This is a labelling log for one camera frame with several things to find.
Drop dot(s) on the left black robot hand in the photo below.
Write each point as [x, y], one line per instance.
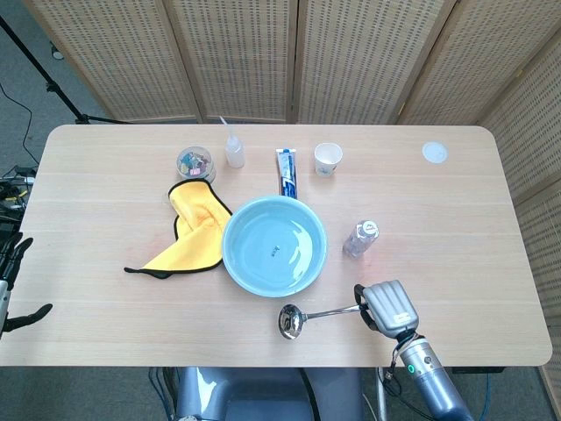
[13, 259]

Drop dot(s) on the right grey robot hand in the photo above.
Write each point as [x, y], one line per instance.
[390, 307]

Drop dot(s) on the stainless steel ladle black grip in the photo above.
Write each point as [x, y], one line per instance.
[291, 322]

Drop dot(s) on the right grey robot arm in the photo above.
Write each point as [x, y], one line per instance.
[434, 381]

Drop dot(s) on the small clear plastic bottle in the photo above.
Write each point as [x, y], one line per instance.
[361, 239]

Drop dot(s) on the light blue bowl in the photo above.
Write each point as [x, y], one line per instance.
[271, 228]

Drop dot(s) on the white table leg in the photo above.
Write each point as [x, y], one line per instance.
[381, 394]

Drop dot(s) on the grey robot torso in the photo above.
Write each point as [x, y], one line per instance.
[263, 394]

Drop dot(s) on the white paper cup flower print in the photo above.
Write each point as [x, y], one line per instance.
[327, 160]

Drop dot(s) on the white round table grommet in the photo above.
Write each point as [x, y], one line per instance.
[435, 152]

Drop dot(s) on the blue white toothpaste tube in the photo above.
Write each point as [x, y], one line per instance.
[287, 171]

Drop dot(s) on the black tripod stand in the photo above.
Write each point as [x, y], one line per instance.
[52, 83]

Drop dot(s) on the yellow cloth with black trim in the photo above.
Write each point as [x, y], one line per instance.
[193, 237]

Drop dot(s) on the clear jar of binder clips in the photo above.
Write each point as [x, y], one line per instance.
[196, 163]

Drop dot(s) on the translucent squeeze bottle bent nozzle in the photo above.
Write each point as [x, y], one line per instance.
[235, 153]

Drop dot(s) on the woven wooden folding screen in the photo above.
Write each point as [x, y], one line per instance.
[245, 57]

